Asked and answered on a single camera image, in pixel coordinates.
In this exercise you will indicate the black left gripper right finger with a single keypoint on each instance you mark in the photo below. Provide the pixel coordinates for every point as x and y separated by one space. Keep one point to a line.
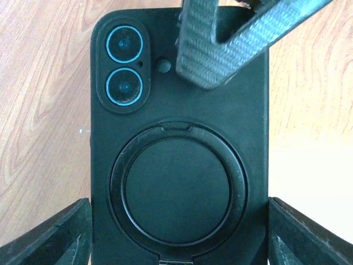
296 239

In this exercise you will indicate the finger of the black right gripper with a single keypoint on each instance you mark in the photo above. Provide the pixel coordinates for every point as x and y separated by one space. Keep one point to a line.
211 50

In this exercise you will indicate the black phone case with ring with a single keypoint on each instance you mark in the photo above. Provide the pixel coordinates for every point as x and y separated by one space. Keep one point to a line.
181 176

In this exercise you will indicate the teal phone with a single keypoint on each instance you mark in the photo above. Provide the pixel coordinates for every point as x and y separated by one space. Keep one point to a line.
124 45

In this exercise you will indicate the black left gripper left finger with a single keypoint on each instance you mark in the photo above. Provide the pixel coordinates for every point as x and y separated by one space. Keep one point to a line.
64 238

